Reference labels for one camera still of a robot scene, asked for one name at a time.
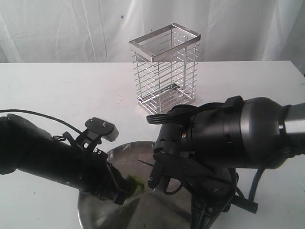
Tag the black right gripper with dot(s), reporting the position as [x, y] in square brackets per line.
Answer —
[213, 189]

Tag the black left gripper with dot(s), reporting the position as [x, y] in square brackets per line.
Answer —
[105, 182]

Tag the green vegetable piece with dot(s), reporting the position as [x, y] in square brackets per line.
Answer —
[138, 182]

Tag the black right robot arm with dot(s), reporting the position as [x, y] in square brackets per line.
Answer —
[219, 151]

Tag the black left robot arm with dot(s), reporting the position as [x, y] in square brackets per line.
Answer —
[78, 164]

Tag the round steel plate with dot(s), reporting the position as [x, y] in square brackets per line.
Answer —
[144, 210]

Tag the chrome wire utensil rack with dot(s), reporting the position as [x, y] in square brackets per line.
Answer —
[165, 67]

